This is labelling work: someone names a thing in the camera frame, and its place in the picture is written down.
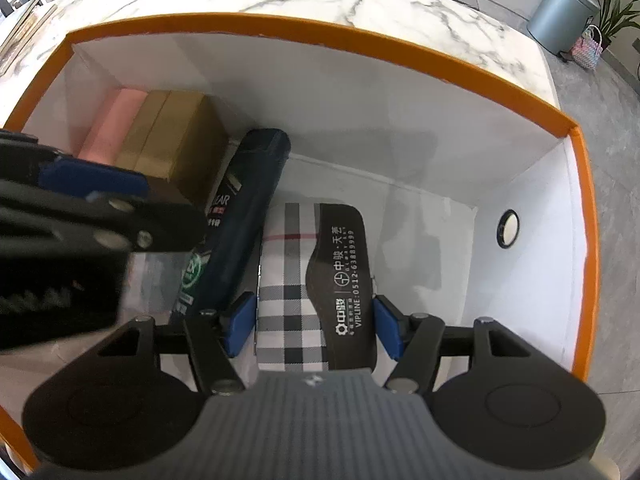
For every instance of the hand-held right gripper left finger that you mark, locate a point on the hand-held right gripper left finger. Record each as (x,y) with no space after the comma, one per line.
(240,324)

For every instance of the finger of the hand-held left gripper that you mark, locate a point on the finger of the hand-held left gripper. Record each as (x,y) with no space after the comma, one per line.
(20,160)
(95,180)

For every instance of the plaid glasses case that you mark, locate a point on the plaid glasses case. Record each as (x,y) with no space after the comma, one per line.
(290,310)

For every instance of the pink box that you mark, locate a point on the pink box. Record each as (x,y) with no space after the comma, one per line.
(110,125)

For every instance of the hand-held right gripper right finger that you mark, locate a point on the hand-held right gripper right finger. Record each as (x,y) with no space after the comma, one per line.
(387,326)

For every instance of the woven basket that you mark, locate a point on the woven basket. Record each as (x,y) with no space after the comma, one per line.
(587,50)

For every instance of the brown cardboard box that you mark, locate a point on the brown cardboard box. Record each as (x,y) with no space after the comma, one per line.
(175,135)

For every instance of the long-leaf potted plant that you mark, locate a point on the long-leaf potted plant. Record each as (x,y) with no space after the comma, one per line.
(617,10)

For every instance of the grey-blue trash can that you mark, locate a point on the grey-blue trash can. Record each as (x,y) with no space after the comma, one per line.
(560,10)

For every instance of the orange cardboard box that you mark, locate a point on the orange cardboard box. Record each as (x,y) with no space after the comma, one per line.
(450,160)

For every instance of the dark blue shampoo bottle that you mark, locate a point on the dark blue shampoo bottle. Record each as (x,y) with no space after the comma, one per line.
(240,210)

